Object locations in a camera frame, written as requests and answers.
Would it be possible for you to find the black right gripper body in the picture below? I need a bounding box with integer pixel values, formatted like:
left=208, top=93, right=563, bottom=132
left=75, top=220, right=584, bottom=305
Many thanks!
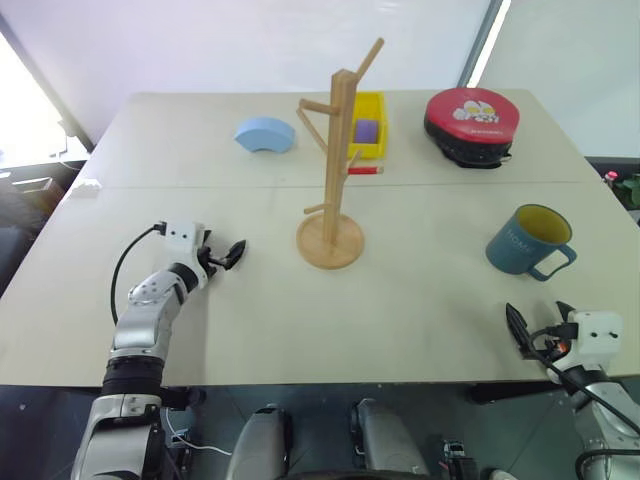
left=527, top=323, right=572, bottom=372

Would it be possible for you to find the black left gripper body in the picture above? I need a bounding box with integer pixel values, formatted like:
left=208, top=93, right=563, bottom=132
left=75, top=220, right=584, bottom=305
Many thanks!
left=195, top=229, right=224, bottom=276

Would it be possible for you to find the wooden mug tree stand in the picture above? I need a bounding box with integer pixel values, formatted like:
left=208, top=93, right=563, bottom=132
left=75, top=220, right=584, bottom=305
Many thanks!
left=295, top=37, right=366, bottom=271

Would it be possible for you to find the blue enamel mug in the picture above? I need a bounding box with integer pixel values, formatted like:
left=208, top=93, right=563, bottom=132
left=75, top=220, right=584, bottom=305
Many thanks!
left=485, top=203, right=578, bottom=283

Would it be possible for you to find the blue arch block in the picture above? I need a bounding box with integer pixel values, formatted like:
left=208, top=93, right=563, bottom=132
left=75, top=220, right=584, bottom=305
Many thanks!
left=234, top=116, right=299, bottom=155

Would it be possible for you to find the green machine with red light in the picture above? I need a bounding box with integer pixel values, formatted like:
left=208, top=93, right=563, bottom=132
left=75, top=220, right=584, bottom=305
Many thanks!
left=603, top=169, right=640, bottom=210

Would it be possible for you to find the purple block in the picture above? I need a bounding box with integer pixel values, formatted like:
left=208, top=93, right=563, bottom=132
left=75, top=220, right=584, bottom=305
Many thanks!
left=353, top=118, right=381, bottom=144

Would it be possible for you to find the brown box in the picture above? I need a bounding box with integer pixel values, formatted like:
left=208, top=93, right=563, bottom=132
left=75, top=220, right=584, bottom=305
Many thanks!
left=10, top=174, right=67, bottom=204

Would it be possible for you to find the yellow plastic bin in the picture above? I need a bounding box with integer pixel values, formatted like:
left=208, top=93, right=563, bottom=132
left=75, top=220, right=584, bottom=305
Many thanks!
left=346, top=91, right=390, bottom=161

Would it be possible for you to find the red round cartoon pad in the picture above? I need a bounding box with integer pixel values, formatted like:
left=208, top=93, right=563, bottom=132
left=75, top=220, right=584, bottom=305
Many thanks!
left=423, top=86, right=523, bottom=170

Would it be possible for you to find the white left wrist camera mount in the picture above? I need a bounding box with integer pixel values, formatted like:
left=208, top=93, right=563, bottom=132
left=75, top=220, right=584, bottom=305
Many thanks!
left=163, top=218, right=210, bottom=291

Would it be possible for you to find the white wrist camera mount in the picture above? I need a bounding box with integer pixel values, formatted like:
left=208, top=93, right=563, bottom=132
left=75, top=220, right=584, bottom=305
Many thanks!
left=555, top=309, right=625, bottom=373
left=163, top=218, right=210, bottom=291

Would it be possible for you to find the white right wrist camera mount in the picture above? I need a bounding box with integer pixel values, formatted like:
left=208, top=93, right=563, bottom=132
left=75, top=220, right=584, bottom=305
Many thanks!
left=555, top=309, right=625, bottom=373

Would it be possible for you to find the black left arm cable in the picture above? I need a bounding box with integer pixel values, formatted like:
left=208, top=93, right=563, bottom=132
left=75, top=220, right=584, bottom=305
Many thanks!
left=110, top=224, right=167, bottom=327

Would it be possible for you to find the thin white cable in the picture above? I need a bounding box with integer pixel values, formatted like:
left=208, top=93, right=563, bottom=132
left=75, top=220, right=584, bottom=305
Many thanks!
left=163, top=408, right=234, bottom=457

